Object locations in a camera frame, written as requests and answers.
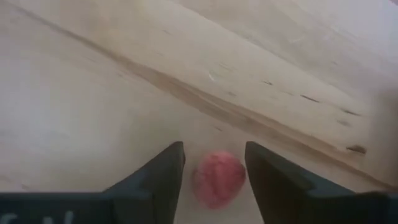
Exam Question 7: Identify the small pink toy fruit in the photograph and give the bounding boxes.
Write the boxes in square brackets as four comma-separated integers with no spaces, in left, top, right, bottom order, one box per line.
[192,151,247,210]

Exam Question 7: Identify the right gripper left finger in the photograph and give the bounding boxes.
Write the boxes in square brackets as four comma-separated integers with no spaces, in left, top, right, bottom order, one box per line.
[103,141,187,224]

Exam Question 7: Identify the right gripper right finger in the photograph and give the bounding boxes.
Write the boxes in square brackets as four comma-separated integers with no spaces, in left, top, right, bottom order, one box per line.
[244,141,358,224]

